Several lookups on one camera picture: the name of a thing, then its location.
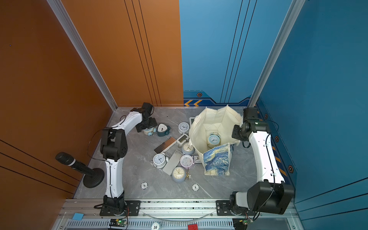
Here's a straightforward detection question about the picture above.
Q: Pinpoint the white twin-bell alarm clock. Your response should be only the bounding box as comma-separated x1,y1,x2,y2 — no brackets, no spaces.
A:
153,153,169,169

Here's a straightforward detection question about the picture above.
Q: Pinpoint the white round alarm clock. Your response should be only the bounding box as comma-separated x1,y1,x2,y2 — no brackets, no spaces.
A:
178,122,190,134

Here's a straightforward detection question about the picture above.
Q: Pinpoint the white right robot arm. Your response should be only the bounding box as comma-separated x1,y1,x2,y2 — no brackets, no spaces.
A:
230,107,294,215

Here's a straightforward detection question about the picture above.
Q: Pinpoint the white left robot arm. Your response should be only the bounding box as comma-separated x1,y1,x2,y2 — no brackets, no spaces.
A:
100,103,157,216

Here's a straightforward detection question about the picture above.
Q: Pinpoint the blue sticky pad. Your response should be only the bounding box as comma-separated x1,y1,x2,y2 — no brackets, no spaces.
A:
72,213,84,221

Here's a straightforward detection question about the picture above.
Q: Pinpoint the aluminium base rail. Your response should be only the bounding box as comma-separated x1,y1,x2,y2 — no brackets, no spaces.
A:
52,198,303,230

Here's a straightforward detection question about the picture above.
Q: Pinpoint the left white round marker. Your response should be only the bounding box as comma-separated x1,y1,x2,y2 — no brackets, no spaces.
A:
141,182,148,190

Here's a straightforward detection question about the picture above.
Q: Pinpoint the small black square clock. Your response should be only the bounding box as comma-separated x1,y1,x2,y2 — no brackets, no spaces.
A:
193,155,202,164

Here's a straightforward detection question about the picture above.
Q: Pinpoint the cream blue-rim alarm clock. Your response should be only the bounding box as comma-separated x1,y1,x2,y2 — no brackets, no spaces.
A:
207,133,221,149

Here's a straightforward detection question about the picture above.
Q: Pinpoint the large white digital clock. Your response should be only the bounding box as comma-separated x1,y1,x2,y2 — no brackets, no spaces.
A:
189,117,196,127

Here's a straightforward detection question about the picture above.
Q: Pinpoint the white number ten tag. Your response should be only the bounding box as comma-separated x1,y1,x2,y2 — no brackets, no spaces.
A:
151,222,162,230

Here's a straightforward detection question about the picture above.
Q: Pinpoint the grey rectangular flat clock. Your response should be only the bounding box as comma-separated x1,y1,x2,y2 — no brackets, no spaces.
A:
162,150,183,175

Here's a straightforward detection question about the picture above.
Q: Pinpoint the red block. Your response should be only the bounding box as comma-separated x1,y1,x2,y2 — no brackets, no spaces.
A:
187,224,198,230

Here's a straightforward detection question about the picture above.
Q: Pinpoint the right white round marker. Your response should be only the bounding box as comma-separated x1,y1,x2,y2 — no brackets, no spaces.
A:
192,184,199,191

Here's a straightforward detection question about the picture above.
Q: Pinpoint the pink round alarm clock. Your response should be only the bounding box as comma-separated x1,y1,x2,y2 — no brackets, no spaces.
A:
180,155,195,170

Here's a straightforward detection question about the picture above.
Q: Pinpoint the black microphone on stand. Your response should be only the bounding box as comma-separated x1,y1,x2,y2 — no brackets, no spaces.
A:
55,152,104,188

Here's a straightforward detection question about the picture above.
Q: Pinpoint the light blue round clock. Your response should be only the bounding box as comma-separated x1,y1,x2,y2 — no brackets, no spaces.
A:
143,127,157,136

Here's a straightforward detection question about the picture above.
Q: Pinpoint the blue beige-face alarm clock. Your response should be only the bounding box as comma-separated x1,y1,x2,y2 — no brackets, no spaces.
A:
171,166,186,183

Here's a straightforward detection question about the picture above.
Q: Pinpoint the brown rectangular mirror clock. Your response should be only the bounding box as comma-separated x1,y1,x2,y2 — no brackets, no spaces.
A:
154,137,176,154

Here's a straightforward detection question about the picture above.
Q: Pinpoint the tilted white digital clock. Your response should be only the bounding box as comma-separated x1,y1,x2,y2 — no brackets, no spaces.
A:
176,133,189,147

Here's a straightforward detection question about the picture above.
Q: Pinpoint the cream canvas bag blue print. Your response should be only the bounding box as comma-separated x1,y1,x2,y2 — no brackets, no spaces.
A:
189,106,242,176

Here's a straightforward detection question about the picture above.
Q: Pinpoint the dark teal triangular clock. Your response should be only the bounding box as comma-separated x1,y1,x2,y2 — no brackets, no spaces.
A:
157,123,171,137

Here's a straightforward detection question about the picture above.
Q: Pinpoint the white round marker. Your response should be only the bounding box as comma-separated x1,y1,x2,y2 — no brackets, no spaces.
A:
192,184,199,191
141,182,148,190

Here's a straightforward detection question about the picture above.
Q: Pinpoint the green circuit board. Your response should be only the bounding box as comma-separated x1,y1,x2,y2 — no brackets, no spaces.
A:
108,218,128,230

